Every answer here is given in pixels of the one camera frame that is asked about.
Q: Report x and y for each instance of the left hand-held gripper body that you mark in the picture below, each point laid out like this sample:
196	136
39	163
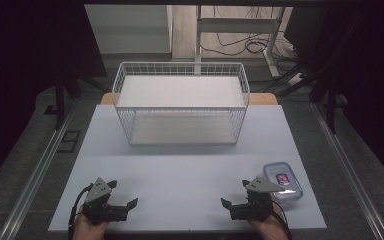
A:
100	208

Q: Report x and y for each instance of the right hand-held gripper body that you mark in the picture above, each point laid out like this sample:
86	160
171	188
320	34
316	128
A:
256	208

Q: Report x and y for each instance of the clear plastic lidded container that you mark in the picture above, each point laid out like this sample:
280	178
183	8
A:
288	173

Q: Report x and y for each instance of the person's left hand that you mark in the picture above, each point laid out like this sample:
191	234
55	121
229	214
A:
86	230

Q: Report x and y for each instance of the person's right hand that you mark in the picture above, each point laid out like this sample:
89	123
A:
271	230

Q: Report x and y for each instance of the black metal stand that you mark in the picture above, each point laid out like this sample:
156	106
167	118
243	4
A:
330	106

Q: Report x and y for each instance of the white power strip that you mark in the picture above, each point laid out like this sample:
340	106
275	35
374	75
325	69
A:
295	78

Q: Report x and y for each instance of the dark curtain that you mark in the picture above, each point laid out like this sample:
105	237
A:
23	66
370	83

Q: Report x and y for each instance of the white cabinet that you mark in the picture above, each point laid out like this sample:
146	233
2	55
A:
130	30

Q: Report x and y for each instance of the metal floor rail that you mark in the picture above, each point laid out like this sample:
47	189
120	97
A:
36	173
350	173

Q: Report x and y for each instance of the white metal desk frame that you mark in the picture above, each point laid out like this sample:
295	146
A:
236	25

